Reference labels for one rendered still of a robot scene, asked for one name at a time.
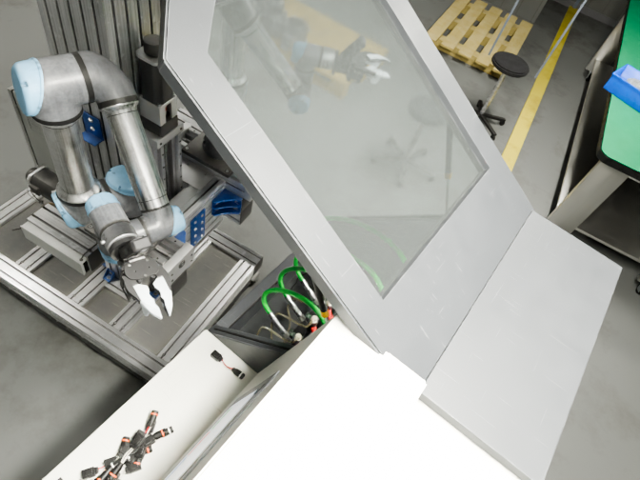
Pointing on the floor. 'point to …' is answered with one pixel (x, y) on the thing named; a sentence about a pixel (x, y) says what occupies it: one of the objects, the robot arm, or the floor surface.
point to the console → (316, 413)
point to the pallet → (477, 35)
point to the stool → (506, 61)
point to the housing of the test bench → (509, 366)
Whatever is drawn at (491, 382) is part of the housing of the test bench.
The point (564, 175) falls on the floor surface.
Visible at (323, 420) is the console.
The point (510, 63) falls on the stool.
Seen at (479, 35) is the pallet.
